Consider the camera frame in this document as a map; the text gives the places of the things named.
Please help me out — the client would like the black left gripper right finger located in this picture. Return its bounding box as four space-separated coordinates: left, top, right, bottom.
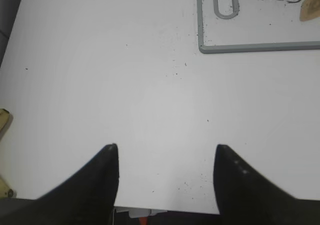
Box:
213 144 320 225

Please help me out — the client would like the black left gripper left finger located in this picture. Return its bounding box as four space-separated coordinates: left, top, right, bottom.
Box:
0 143 119 225

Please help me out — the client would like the beige object at table edge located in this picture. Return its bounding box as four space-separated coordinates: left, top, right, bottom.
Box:
0 108 15 199

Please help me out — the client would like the grey-rimmed white cutting board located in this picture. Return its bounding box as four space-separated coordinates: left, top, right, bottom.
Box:
196 0 320 54

